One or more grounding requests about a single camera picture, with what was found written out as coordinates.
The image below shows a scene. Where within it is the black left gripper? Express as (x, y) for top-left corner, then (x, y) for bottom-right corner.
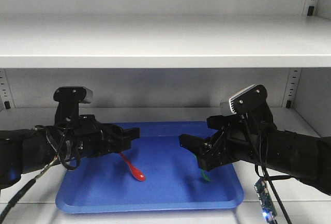
(54, 102), (140, 160)

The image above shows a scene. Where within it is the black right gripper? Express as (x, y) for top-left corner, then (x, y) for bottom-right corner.
(179, 103), (277, 170)

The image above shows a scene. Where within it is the green plastic spoon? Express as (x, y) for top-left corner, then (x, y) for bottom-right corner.
(199, 168), (211, 182)

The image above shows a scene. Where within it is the red plastic spoon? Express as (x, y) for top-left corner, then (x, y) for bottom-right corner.
(119, 153), (146, 182)

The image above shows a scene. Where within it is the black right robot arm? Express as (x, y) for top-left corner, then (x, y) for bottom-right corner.
(179, 103), (330, 195)

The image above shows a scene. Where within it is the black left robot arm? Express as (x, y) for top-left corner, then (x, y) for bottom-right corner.
(1, 102), (140, 189)

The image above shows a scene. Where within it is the white cabinet shelf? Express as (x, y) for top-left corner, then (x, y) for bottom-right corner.
(1, 14), (330, 68)

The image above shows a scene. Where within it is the blue plastic tray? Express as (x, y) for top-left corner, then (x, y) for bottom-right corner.
(55, 121), (244, 214)

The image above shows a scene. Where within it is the green circuit board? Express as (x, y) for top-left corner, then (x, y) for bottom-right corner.
(254, 177), (277, 224)

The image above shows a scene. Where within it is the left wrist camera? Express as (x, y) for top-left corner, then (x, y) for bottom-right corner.
(53, 86), (93, 103)

